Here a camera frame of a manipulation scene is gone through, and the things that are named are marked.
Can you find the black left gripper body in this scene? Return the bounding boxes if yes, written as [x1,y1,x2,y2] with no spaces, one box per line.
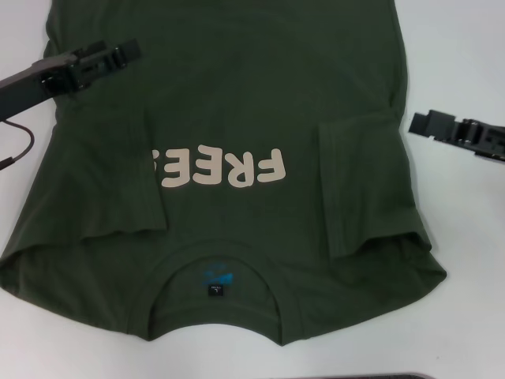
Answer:
[0,54,82,119]

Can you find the dark green FREE t-shirt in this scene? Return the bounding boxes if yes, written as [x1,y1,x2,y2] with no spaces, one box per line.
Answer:
[0,0,448,347]

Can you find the dark left arm cable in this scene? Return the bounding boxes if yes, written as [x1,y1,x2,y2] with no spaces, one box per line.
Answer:
[0,119,36,171]

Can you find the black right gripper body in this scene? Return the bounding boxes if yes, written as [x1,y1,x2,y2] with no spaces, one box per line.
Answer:
[471,125,505,161]

